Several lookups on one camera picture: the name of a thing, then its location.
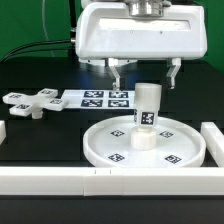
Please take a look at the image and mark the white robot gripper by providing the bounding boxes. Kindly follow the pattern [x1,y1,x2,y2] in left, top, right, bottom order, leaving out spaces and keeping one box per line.
[76,1,207,91]

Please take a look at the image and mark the white round table top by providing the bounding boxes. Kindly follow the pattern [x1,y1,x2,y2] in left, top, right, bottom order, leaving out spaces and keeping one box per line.
[83,116,206,168]

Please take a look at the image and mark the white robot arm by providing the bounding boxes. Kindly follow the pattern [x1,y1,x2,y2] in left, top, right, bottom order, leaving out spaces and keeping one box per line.
[74,0,207,89]

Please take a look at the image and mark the white marker plate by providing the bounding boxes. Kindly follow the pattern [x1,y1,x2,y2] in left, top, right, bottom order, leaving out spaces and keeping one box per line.
[62,90,134,109]

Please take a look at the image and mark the white right fence bar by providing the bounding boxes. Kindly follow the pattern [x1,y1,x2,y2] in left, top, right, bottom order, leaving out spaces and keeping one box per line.
[201,122,224,168]

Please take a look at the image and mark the white fence bar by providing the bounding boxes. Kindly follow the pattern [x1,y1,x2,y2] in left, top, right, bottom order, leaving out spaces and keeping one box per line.
[0,120,6,145]
[0,167,224,196]
[201,122,224,168]

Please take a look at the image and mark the white cross-shaped table base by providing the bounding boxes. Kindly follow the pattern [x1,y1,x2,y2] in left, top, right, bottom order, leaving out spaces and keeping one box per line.
[3,88,69,119]

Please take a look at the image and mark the white left fence bar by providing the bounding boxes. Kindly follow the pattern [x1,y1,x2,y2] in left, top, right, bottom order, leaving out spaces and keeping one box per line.
[0,120,6,145]

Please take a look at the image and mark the white front fence bar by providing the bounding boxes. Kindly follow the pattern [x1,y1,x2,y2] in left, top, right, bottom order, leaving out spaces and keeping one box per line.
[0,167,224,196]

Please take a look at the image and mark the black cable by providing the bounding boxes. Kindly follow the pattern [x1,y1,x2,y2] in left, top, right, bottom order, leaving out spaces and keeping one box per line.
[0,39,77,64]

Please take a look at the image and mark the black vertical cable connector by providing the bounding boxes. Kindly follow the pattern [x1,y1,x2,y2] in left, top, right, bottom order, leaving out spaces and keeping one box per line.
[68,0,77,39]

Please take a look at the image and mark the white thin cable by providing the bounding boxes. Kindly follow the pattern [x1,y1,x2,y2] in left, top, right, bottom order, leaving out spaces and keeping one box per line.
[41,0,56,58]

